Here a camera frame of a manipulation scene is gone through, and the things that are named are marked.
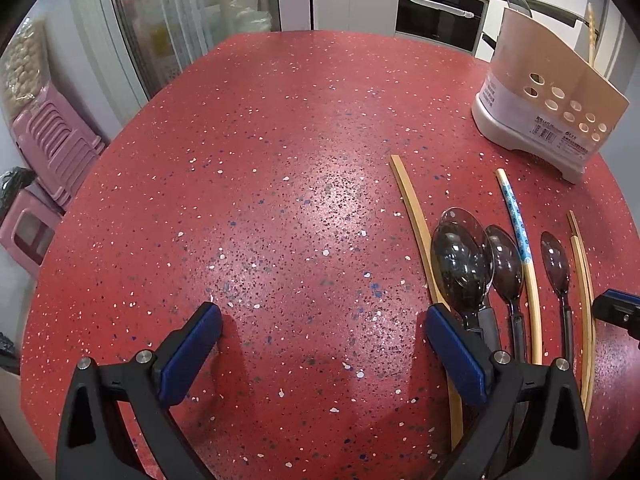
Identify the black built-in oven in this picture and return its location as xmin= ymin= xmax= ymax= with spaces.
xmin=395 ymin=0 xmax=488 ymax=53

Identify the black plastic bag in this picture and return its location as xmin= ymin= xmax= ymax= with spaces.
xmin=0 ymin=167 xmax=36 ymax=221

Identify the stack of pink stools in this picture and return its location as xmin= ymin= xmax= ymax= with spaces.
xmin=12 ymin=82 xmax=106 ymax=211

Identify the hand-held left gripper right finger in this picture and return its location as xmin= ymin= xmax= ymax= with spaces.
xmin=424 ymin=303 xmax=607 ymax=480

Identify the dark translucent plastic spoon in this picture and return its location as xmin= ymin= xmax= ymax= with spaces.
xmin=540 ymin=231 xmax=574 ymax=361
xmin=485 ymin=225 xmax=528 ymax=363

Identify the pink plastic stool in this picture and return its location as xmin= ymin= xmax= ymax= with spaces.
xmin=0 ymin=182 xmax=63 ymax=278

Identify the blue patterned chopstick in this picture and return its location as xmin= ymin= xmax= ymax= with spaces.
xmin=495 ymin=168 xmax=543 ymax=365

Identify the clear bag of snacks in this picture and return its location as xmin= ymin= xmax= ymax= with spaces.
xmin=0 ymin=17 xmax=51 ymax=121

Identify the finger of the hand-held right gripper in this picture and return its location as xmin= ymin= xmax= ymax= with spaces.
xmin=592 ymin=289 xmax=640 ymax=341

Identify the beige perforated utensil holder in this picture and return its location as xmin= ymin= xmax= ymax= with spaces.
xmin=471 ymin=7 xmax=630 ymax=184

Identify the black long-handled clear ladle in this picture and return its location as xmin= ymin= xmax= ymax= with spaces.
xmin=492 ymin=0 xmax=587 ymax=28

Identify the glass door refrigerator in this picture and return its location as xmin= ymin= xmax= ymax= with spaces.
xmin=105 ymin=0 xmax=281 ymax=101

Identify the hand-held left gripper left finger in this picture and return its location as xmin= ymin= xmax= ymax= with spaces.
xmin=55 ymin=301 xmax=224 ymax=480

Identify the large dark translucent spoon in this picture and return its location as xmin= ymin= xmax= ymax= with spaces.
xmin=430 ymin=220 xmax=496 ymax=333
xmin=439 ymin=207 xmax=502 ymax=353

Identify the wooden chopstick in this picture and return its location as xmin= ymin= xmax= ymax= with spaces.
xmin=586 ymin=4 xmax=599 ymax=67

